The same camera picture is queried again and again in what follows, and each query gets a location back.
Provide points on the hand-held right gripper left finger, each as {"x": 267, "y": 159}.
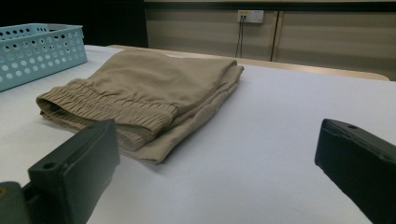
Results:
{"x": 73, "y": 174}

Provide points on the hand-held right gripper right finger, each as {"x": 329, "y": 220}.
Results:
{"x": 358, "y": 161}

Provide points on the khaki pants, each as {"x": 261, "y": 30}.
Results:
{"x": 146, "y": 87}

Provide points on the light blue perforated plastic basket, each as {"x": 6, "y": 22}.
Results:
{"x": 34, "y": 53}

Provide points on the white table cloth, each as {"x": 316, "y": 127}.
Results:
{"x": 249, "y": 149}

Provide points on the white wall socket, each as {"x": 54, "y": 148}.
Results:
{"x": 250, "y": 16}

